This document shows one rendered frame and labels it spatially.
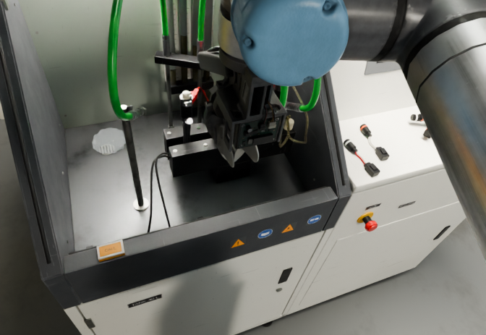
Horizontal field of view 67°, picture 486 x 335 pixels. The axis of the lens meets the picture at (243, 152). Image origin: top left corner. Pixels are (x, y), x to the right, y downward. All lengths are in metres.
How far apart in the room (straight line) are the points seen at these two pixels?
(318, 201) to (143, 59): 0.62
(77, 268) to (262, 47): 0.65
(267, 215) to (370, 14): 0.63
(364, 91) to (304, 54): 0.83
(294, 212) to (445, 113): 0.66
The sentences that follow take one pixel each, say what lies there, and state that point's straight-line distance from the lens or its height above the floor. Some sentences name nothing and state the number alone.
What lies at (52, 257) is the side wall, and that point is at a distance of 0.81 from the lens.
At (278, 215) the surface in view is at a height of 0.95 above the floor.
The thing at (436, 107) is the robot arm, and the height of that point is 1.52.
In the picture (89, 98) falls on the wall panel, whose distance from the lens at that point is 1.17.
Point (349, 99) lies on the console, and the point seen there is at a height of 1.04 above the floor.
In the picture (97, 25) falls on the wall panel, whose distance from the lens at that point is 1.05.
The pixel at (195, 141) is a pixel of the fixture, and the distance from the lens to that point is 0.94.
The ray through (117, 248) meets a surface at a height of 0.96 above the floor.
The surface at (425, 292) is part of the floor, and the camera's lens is 2.08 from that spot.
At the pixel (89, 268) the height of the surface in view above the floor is 0.95.
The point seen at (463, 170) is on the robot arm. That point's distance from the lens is 0.25.
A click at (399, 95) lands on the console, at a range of 1.18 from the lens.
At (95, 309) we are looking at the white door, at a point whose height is 0.74.
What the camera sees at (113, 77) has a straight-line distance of 0.61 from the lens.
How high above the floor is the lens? 1.66
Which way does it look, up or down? 47 degrees down
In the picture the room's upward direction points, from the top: 9 degrees clockwise
